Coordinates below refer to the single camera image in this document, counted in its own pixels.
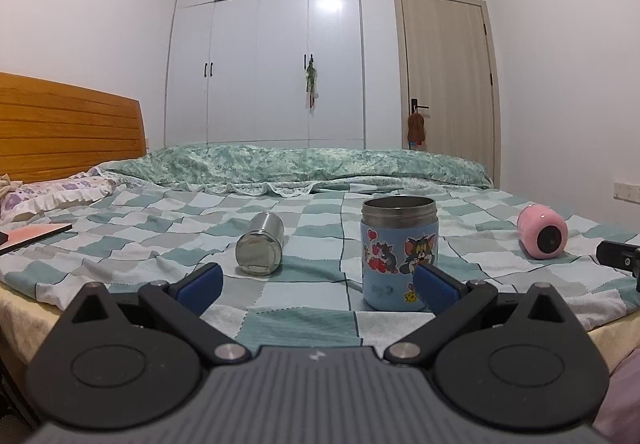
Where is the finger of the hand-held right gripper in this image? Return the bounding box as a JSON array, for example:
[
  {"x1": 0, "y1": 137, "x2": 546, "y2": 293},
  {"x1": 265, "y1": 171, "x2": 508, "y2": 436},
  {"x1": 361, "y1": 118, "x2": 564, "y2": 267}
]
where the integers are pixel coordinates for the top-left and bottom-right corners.
[{"x1": 596, "y1": 240, "x2": 640, "y2": 294}]

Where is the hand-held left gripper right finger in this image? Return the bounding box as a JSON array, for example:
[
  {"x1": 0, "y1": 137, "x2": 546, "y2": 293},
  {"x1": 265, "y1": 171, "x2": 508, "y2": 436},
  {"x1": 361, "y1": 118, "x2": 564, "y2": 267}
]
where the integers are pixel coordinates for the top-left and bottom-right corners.
[{"x1": 384, "y1": 264, "x2": 583, "y2": 368}]

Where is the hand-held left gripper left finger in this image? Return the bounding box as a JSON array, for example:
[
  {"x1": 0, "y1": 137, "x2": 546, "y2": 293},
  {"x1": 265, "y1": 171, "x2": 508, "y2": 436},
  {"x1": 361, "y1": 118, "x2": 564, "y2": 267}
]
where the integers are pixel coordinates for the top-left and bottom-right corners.
[{"x1": 62, "y1": 263, "x2": 252, "y2": 368}]

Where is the stainless steel cup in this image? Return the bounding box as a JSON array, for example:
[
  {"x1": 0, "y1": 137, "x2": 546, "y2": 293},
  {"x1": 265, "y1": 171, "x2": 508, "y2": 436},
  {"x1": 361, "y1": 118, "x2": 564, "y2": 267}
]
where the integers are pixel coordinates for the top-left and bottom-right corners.
[{"x1": 235, "y1": 211, "x2": 286, "y2": 278}]

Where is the blue cartoon print cup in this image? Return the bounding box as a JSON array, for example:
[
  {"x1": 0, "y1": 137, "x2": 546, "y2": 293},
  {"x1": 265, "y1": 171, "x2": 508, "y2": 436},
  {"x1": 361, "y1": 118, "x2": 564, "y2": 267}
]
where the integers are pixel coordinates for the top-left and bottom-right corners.
[{"x1": 360, "y1": 195, "x2": 440, "y2": 312}]

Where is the pink cup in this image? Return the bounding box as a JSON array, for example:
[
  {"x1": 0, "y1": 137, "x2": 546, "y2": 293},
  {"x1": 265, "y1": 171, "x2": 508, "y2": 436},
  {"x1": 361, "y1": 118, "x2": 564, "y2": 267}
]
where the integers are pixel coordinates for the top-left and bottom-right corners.
[{"x1": 516, "y1": 204, "x2": 570, "y2": 260}]

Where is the green checkered bed sheet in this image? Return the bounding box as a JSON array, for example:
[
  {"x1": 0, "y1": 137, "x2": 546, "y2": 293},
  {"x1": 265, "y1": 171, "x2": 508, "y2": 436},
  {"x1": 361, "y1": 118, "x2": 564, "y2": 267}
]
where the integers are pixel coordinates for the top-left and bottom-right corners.
[{"x1": 0, "y1": 181, "x2": 640, "y2": 351}]

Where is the pink cloth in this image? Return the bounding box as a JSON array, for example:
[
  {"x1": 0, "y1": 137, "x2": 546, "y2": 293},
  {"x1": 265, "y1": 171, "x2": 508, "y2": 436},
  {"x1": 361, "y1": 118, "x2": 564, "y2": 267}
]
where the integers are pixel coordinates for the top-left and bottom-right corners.
[{"x1": 594, "y1": 353, "x2": 640, "y2": 441}]

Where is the green floral duvet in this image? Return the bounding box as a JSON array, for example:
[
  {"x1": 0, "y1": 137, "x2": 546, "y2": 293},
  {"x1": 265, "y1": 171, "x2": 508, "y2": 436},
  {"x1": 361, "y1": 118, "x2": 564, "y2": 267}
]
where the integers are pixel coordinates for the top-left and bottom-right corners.
[{"x1": 89, "y1": 143, "x2": 494, "y2": 198}]

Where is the brown hanging pouch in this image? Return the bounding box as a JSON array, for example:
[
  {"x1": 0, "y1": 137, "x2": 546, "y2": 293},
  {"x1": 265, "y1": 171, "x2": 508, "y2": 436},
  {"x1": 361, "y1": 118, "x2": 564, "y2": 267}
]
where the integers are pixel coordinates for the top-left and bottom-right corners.
[{"x1": 405, "y1": 111, "x2": 427, "y2": 150}]

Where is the purple floral pillow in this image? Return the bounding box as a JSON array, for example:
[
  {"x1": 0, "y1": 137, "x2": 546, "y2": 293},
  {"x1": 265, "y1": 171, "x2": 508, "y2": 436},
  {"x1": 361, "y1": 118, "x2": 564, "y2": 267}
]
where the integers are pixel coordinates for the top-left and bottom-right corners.
[{"x1": 0, "y1": 173, "x2": 121, "y2": 226}]

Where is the pink flat book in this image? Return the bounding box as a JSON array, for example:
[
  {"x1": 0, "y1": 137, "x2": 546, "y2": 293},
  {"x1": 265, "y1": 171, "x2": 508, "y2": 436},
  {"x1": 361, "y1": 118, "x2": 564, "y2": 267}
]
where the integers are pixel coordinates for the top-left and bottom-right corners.
[{"x1": 0, "y1": 222, "x2": 74, "y2": 256}]

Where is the yellow mattress cover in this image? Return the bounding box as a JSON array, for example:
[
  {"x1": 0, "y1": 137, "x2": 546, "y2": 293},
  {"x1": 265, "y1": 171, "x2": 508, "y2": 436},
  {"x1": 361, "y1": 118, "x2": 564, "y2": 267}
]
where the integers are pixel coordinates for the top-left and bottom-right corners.
[{"x1": 0, "y1": 283, "x2": 640, "y2": 377}]

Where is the wooden bed headboard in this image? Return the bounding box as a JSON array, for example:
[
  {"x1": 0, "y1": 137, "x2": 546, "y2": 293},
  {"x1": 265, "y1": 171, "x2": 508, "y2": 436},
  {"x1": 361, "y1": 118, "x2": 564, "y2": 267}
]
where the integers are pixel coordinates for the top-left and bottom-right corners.
[{"x1": 0, "y1": 72, "x2": 147, "y2": 185}]

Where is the beige door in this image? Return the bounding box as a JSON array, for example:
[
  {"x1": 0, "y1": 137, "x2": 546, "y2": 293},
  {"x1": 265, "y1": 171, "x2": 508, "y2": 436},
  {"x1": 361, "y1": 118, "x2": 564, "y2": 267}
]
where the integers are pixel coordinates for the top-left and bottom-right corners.
[{"x1": 392, "y1": 0, "x2": 502, "y2": 188}]

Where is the beige crumpled cloth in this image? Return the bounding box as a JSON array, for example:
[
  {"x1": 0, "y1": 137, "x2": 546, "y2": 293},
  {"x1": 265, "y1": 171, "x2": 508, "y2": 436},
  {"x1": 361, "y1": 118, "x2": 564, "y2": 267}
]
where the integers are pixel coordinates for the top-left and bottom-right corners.
[{"x1": 0, "y1": 173, "x2": 24, "y2": 198}]

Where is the green hanging ornament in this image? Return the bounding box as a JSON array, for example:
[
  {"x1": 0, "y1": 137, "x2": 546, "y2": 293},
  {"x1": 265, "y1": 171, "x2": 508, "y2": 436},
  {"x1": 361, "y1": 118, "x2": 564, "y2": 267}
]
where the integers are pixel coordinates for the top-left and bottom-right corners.
[{"x1": 304, "y1": 55, "x2": 319, "y2": 111}]

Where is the white wardrobe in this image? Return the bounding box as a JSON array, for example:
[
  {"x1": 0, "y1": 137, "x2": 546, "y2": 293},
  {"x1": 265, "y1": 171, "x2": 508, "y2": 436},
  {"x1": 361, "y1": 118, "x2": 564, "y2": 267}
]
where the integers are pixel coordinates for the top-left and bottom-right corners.
[{"x1": 163, "y1": 0, "x2": 366, "y2": 151}]

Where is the white wall socket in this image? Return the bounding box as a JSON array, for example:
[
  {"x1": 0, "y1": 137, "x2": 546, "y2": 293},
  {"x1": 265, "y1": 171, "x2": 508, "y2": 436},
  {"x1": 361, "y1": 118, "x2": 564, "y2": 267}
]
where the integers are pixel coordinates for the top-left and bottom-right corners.
[{"x1": 613, "y1": 179, "x2": 640, "y2": 203}]

